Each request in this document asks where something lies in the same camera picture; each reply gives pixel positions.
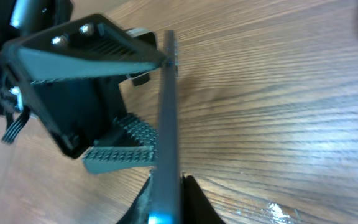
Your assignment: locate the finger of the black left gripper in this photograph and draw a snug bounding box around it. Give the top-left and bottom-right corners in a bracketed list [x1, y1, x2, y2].
[82, 113, 158, 174]
[0, 14, 166, 83]

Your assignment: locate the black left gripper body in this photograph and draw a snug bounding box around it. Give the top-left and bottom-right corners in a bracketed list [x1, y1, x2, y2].
[0, 29, 127, 159]

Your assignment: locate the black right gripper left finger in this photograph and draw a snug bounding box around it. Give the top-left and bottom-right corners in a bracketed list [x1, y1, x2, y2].
[117, 172, 154, 224]

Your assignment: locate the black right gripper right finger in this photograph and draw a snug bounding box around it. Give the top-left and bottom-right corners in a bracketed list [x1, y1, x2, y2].
[181, 175, 225, 224]

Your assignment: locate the black Samsung Galaxy smartphone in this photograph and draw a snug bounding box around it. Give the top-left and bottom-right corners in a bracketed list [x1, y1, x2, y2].
[148, 30, 181, 224]

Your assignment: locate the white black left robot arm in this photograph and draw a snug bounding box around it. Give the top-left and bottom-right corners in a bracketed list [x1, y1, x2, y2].
[0, 0, 166, 174]

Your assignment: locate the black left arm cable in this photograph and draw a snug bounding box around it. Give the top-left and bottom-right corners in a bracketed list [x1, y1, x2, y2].
[0, 107, 32, 146]

